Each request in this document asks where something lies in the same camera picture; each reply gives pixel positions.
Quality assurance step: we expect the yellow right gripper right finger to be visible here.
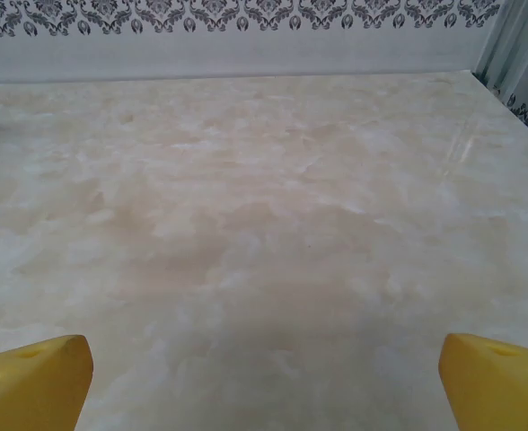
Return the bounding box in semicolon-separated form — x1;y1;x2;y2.
439;332;528;431

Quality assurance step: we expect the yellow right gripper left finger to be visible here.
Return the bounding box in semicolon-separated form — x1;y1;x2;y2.
0;334;96;431

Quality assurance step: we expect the aluminium frame post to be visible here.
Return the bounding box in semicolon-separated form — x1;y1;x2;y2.
472;0;528;98

